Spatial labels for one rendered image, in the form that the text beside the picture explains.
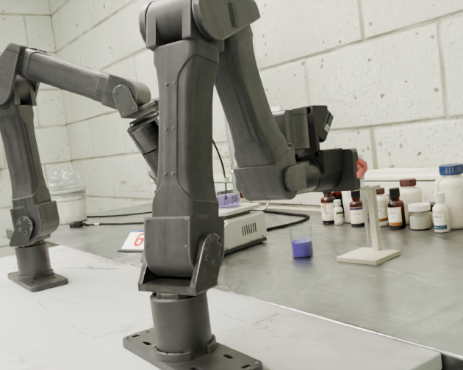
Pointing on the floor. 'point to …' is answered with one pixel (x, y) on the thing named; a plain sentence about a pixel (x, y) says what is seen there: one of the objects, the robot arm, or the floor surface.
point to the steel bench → (338, 277)
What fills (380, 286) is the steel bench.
